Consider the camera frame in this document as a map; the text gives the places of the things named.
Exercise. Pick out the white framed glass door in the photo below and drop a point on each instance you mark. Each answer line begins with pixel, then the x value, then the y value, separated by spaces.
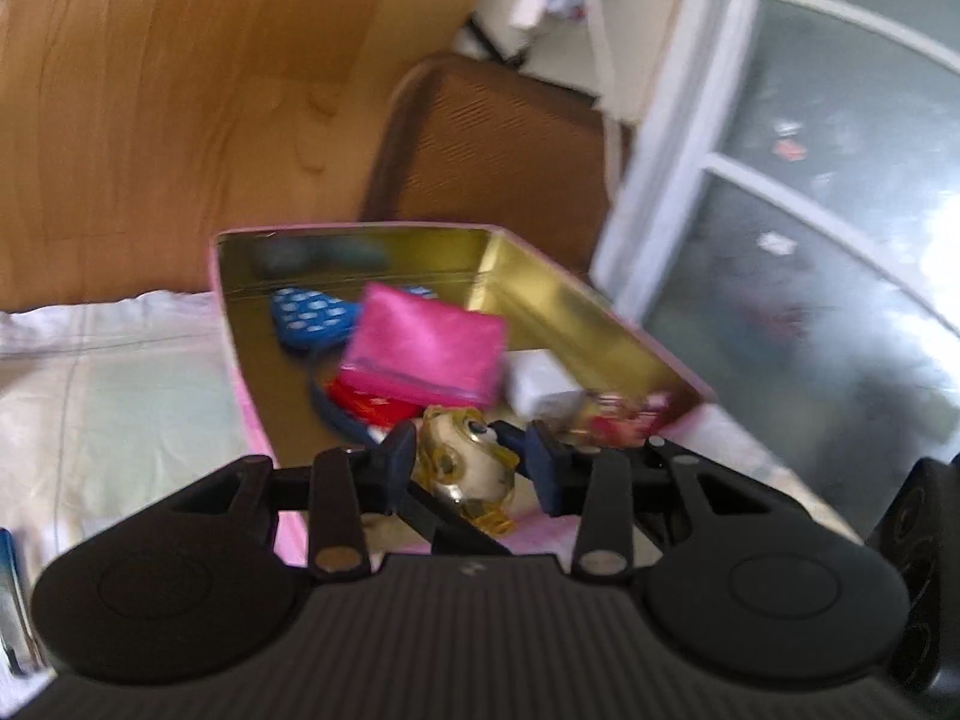
pixel 810 202

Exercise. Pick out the pink tin box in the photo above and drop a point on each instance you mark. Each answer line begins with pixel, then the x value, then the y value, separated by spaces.
pixel 555 315

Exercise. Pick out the blue white-dotted pouch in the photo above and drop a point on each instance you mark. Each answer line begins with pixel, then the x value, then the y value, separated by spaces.
pixel 311 315

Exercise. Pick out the small white packet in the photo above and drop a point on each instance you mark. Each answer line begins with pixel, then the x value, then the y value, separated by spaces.
pixel 540 382

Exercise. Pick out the brown mesh chair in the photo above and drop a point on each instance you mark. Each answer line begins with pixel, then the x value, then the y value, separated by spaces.
pixel 487 157

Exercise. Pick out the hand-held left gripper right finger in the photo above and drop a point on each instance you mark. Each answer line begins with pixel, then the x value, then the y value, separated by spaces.
pixel 541 465

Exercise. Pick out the yellow plastic toy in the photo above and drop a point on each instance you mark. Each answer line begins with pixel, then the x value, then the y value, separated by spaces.
pixel 461 465

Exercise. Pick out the magenta fabric pouch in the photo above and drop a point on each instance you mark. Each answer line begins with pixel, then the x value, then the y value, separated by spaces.
pixel 424 345

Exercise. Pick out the white bed sheet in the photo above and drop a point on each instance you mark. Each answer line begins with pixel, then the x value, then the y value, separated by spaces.
pixel 112 405

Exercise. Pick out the wooden headboard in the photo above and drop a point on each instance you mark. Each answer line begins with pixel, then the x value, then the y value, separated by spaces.
pixel 187 112

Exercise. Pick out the red patterned small item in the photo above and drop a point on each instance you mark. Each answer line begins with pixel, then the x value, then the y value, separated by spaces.
pixel 626 420

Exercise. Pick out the blue and white object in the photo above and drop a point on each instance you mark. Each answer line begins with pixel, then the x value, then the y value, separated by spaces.
pixel 13 600

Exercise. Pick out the red packet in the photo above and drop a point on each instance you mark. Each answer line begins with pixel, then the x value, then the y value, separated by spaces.
pixel 367 405

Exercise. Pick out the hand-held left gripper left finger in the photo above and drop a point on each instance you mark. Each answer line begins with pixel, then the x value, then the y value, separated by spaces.
pixel 397 465

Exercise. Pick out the dark blue band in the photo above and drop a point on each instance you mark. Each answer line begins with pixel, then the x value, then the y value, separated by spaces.
pixel 330 409

